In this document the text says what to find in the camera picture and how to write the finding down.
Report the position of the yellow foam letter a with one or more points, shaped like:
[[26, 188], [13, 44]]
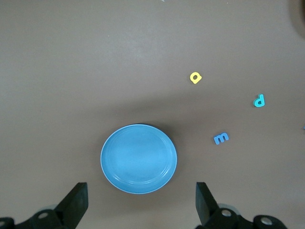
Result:
[[192, 80]]

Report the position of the teal foam letter p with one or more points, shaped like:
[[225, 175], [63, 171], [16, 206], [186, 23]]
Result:
[[257, 102]]

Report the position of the brown table cover sheet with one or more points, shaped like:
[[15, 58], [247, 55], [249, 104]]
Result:
[[71, 71]]

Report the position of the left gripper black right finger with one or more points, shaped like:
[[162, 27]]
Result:
[[205, 205]]

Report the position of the blue foam letter m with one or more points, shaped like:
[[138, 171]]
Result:
[[220, 139]]

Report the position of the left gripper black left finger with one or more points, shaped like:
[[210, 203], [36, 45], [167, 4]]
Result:
[[71, 207]]

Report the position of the blue plate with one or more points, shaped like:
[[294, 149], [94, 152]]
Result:
[[138, 159]]

